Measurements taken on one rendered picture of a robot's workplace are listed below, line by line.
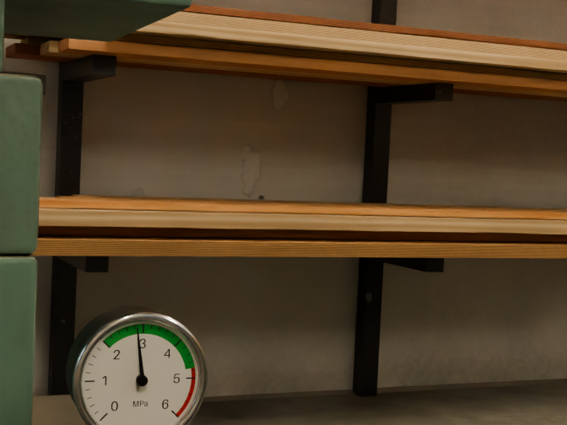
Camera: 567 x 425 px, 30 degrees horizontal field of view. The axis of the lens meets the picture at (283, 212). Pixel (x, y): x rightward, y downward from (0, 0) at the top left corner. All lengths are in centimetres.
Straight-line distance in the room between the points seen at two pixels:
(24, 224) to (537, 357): 345
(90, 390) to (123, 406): 2
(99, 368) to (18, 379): 7
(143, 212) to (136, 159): 51
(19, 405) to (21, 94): 15
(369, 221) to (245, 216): 37
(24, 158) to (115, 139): 262
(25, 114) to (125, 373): 14
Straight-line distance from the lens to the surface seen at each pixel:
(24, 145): 54
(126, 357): 49
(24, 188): 54
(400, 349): 360
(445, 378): 371
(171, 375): 50
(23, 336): 55
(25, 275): 54
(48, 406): 62
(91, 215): 265
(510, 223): 317
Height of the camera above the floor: 77
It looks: 3 degrees down
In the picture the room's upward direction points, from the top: 3 degrees clockwise
